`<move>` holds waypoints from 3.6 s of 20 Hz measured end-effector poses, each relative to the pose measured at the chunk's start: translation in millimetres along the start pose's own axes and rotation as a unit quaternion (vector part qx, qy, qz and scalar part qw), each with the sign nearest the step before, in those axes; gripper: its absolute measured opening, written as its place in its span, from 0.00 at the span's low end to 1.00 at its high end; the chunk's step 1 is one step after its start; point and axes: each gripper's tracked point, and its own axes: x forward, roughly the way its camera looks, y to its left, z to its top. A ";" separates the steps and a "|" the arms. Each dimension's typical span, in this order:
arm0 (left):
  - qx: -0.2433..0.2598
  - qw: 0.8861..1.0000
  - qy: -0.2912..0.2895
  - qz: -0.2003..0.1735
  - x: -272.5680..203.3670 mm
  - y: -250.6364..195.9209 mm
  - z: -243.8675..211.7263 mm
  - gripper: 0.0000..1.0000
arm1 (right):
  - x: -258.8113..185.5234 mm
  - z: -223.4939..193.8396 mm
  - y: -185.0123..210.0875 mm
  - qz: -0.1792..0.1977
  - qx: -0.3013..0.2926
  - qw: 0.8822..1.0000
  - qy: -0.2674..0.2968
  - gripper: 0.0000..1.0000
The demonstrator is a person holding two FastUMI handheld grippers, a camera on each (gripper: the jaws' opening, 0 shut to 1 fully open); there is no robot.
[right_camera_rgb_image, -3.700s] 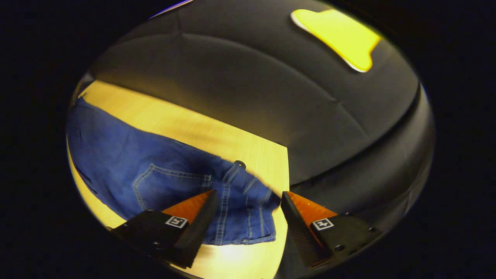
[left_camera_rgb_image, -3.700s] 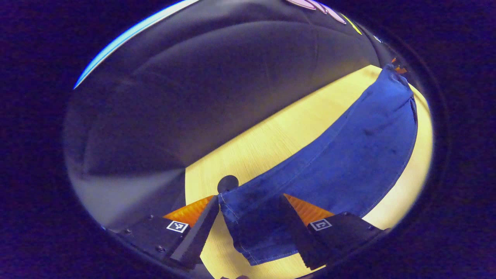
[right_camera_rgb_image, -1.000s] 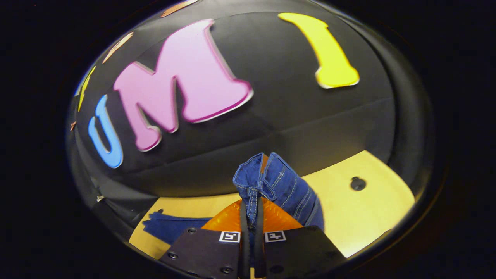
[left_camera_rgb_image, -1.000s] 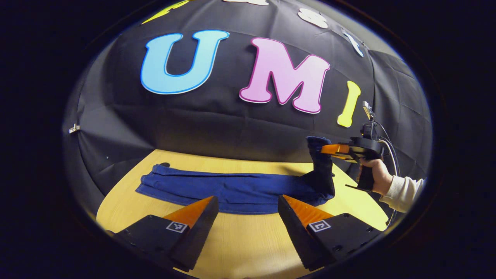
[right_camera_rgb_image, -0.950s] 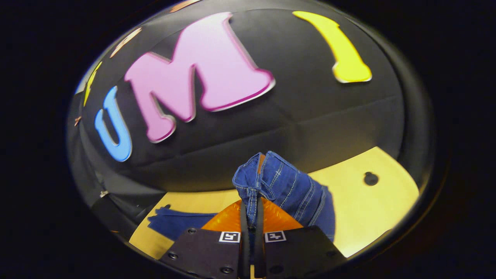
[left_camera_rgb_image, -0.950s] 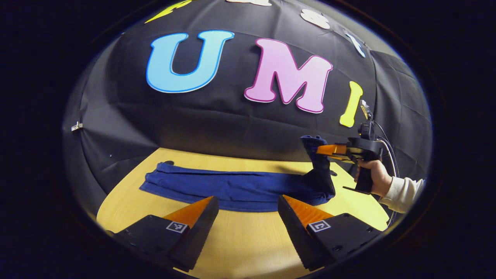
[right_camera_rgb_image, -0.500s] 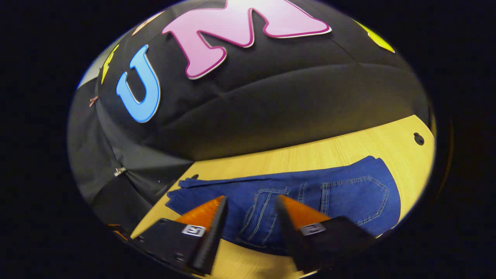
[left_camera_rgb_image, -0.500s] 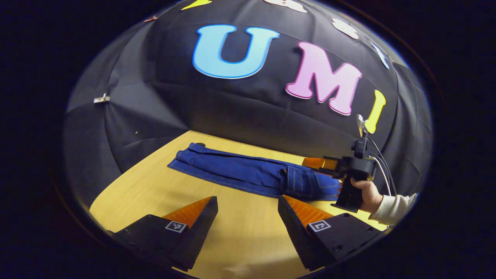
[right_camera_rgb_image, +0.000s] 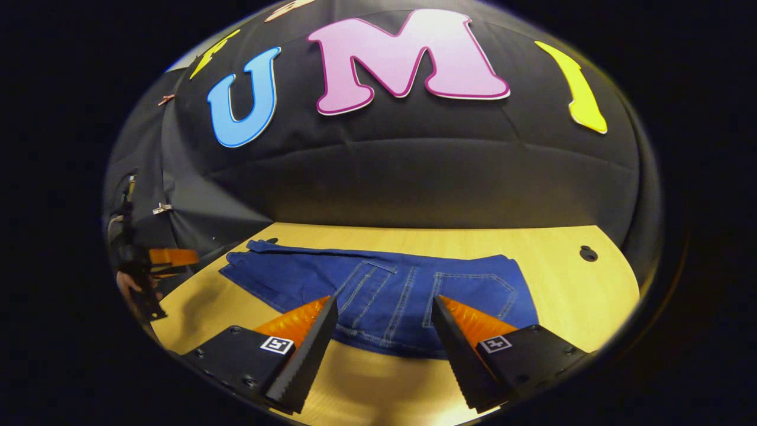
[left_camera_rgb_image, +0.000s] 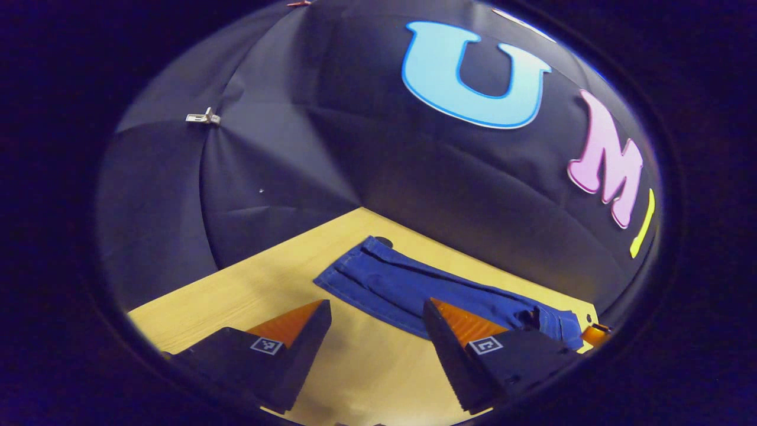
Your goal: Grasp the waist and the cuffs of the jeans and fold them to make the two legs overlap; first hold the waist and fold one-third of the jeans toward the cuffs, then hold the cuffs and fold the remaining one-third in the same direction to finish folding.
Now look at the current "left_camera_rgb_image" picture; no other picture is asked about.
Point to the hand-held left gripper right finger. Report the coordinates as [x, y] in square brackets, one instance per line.
[452, 361]

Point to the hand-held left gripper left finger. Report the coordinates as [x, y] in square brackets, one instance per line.
[301, 361]

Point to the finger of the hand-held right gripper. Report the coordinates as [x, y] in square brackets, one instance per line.
[596, 335]

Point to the blue denim jeans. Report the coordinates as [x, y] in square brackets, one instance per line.
[390, 284]

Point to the black backdrop cloth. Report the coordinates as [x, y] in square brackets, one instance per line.
[331, 148]

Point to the silver metal clip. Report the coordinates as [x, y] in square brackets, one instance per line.
[204, 118]

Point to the red clip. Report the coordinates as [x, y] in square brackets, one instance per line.
[298, 3]

